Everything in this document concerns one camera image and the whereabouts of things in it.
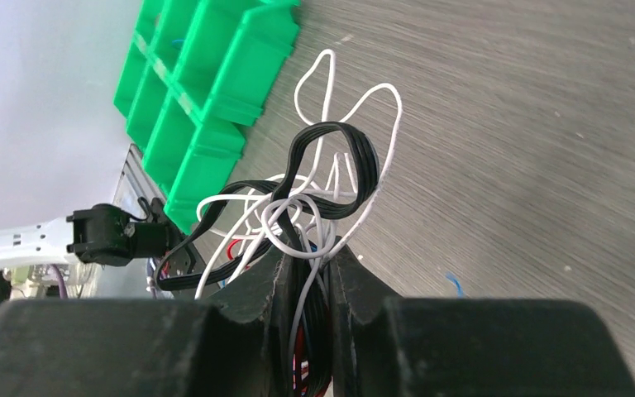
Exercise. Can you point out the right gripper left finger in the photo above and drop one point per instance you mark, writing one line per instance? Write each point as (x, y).
(232, 343)

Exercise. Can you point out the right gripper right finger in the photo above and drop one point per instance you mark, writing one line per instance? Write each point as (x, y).
(387, 345)

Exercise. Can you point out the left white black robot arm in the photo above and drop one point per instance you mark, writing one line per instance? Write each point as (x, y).
(103, 234)

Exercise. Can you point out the green six-compartment tray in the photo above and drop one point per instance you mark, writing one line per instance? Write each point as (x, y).
(198, 73)

